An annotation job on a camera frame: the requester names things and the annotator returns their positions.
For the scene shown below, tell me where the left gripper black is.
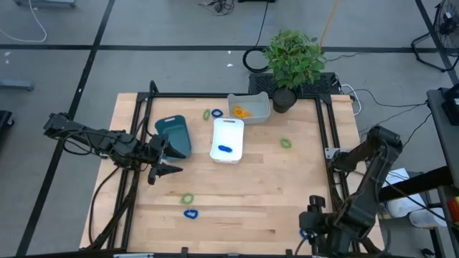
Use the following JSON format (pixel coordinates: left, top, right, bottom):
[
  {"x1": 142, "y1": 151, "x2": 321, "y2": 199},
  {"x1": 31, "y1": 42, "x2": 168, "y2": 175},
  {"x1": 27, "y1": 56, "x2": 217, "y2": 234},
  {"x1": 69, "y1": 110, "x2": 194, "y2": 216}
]
[{"x1": 138, "y1": 134, "x2": 187, "y2": 186}]

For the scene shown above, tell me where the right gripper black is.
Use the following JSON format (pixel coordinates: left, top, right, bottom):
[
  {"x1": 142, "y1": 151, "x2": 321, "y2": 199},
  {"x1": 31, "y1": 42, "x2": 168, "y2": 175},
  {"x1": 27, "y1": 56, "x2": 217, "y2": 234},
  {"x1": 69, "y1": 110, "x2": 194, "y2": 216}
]
[{"x1": 298, "y1": 195, "x2": 340, "y2": 256}]

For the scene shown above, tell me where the teal plastic bin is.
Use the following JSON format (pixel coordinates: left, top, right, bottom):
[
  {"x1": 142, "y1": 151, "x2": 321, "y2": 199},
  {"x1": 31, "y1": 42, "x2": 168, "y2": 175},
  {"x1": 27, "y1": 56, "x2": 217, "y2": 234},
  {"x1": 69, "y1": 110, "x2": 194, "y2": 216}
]
[{"x1": 154, "y1": 114, "x2": 193, "y2": 162}]

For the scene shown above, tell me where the white plastic bin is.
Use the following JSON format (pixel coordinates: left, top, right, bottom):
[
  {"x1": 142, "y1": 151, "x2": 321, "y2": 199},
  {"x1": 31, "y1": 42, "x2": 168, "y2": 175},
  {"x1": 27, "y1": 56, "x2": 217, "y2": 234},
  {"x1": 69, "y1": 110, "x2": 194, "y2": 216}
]
[{"x1": 209, "y1": 117, "x2": 245, "y2": 165}]

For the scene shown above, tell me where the white paper sheet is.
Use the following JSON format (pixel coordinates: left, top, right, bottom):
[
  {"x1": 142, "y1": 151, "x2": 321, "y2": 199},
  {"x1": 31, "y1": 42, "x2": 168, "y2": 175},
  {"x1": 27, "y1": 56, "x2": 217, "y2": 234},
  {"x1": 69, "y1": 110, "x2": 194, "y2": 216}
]
[{"x1": 382, "y1": 168, "x2": 412, "y2": 190}]

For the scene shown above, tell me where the grey plastic bin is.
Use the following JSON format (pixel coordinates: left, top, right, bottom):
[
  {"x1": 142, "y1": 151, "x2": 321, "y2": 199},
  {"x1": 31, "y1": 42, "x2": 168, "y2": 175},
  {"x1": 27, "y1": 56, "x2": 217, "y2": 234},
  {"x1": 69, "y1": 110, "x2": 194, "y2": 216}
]
[{"x1": 227, "y1": 91, "x2": 272, "y2": 125}]

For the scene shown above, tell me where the black beam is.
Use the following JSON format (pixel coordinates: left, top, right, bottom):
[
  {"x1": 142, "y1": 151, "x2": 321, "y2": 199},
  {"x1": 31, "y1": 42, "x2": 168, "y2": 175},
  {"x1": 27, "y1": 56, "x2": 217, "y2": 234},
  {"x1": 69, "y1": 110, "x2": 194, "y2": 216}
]
[{"x1": 378, "y1": 166, "x2": 459, "y2": 205}]

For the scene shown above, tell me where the black perforated floor grille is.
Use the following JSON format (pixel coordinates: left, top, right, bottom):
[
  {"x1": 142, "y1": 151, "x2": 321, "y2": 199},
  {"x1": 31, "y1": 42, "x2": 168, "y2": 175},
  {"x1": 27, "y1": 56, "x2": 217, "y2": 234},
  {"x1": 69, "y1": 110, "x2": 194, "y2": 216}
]
[{"x1": 248, "y1": 72, "x2": 341, "y2": 97}]

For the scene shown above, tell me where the grey side table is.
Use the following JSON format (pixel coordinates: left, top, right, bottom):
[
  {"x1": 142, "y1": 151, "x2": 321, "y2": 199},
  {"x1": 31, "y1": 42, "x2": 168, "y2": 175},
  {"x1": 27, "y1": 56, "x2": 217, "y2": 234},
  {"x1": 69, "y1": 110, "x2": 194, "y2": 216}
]
[{"x1": 426, "y1": 87, "x2": 459, "y2": 169}]

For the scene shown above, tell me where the green plant in black pot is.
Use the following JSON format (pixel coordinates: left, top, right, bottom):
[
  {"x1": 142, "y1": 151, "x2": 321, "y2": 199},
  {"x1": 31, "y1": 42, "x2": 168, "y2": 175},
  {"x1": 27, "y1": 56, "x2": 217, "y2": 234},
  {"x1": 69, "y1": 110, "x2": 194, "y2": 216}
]
[{"x1": 263, "y1": 29, "x2": 327, "y2": 114}]

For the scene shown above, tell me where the black object at floor edge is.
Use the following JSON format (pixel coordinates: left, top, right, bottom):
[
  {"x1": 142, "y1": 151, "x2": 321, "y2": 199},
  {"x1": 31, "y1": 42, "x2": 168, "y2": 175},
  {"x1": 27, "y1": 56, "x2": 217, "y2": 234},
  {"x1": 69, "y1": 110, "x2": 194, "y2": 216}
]
[{"x1": 0, "y1": 110, "x2": 15, "y2": 130}]

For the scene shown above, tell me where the grey floor bar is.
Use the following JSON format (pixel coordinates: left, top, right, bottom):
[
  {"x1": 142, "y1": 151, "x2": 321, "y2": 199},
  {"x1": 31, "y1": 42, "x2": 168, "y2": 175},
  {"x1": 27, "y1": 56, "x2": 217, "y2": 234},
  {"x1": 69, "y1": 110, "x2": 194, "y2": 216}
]
[{"x1": 0, "y1": 78, "x2": 35, "y2": 92}]

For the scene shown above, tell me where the black device on side table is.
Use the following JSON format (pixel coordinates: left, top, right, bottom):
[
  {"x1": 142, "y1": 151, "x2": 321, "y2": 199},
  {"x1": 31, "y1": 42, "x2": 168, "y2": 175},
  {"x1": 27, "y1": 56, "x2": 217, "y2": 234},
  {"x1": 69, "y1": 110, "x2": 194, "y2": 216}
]
[{"x1": 441, "y1": 85, "x2": 459, "y2": 126}]

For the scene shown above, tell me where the grey flat floor object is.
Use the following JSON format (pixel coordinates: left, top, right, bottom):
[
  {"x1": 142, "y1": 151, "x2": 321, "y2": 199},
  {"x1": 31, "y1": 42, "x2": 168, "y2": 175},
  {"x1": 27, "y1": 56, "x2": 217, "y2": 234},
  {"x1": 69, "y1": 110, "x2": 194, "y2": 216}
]
[{"x1": 14, "y1": 0, "x2": 77, "y2": 8}]

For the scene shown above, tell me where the black standing fan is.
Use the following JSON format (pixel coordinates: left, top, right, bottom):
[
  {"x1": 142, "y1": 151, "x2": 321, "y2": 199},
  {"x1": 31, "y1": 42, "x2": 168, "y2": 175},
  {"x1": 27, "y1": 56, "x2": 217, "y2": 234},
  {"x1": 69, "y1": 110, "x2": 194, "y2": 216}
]
[{"x1": 411, "y1": 0, "x2": 459, "y2": 73}]

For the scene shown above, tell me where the black metal table frame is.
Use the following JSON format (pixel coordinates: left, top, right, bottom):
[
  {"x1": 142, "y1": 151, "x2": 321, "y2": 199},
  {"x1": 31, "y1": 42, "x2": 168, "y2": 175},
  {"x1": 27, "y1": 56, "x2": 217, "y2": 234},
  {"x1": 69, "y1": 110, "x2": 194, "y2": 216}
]
[{"x1": 85, "y1": 80, "x2": 387, "y2": 258}]

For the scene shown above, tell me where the coiled black cable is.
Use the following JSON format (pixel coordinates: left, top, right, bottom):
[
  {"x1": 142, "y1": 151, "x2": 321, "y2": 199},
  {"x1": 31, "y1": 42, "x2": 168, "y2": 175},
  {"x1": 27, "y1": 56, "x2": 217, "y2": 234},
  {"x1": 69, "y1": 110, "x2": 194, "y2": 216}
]
[{"x1": 242, "y1": 0, "x2": 272, "y2": 74}]

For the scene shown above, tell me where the white looped cable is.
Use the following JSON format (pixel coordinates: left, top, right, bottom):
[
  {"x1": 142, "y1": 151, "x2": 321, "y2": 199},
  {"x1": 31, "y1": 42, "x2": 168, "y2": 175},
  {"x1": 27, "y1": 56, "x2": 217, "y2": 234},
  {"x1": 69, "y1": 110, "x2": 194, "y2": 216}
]
[{"x1": 340, "y1": 84, "x2": 362, "y2": 116}]

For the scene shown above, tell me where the thin black floor cable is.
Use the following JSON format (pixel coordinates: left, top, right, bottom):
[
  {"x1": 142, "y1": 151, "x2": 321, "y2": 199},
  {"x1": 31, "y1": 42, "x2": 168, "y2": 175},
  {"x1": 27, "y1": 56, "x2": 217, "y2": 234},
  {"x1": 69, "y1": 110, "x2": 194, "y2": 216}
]
[{"x1": 346, "y1": 88, "x2": 430, "y2": 109}]

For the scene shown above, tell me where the tangled black cable bundle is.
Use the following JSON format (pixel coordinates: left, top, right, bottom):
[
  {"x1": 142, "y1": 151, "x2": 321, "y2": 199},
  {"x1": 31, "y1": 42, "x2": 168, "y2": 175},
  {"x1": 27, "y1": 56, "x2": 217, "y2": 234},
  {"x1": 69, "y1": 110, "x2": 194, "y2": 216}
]
[{"x1": 197, "y1": 0, "x2": 237, "y2": 16}]

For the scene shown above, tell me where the white floor cable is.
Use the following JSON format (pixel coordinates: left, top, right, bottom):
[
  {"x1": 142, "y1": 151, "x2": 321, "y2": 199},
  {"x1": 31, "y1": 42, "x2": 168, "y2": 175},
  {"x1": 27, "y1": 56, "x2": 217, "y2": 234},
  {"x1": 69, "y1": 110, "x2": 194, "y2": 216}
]
[{"x1": 0, "y1": 0, "x2": 48, "y2": 43}]

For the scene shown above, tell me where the yellow hanging cable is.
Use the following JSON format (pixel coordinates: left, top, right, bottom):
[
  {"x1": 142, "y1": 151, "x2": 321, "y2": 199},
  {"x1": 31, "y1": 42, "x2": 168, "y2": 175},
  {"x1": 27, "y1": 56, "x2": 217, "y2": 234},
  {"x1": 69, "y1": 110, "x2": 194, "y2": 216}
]
[{"x1": 318, "y1": 0, "x2": 340, "y2": 49}]

